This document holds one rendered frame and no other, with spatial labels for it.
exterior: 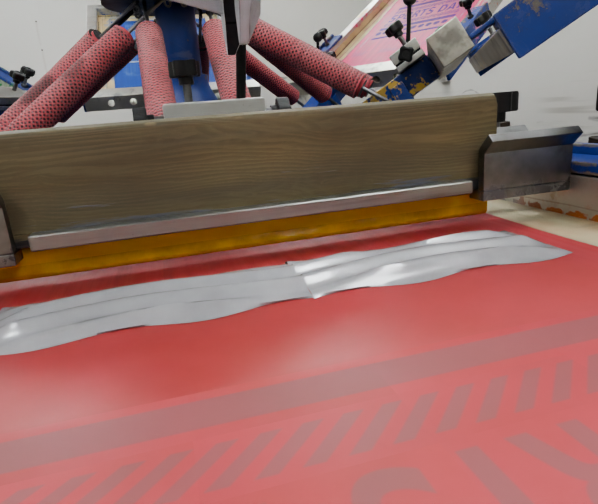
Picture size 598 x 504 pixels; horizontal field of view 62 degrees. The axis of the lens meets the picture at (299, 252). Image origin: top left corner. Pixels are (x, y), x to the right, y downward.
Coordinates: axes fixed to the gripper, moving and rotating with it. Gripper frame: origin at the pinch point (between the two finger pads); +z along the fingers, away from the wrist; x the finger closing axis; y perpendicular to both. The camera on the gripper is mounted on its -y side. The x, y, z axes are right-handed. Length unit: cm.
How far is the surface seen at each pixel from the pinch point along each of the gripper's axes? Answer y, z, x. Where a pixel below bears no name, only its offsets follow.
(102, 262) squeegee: 11.8, 15.0, -0.1
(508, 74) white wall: -203, -9, -231
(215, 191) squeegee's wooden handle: 3.5, 10.7, 1.1
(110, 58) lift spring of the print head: 13, -7, -67
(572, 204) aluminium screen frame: -25.8, 14.7, 3.0
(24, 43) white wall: 91, -63, -413
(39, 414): 12.8, 16.3, 17.3
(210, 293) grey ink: 5.2, 15.5, 8.7
